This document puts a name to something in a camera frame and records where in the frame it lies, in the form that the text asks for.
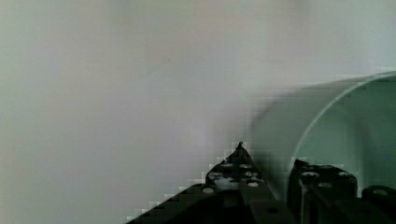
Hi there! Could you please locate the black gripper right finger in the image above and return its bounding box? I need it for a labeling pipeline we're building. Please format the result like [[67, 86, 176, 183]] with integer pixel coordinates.
[[288, 160, 396, 224]]

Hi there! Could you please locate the green mug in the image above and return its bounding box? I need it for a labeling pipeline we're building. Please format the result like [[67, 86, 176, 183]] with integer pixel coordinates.
[[249, 71, 396, 200]]

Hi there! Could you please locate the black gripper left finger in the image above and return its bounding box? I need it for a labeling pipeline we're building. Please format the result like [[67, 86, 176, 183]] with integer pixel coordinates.
[[126, 144, 296, 224]]

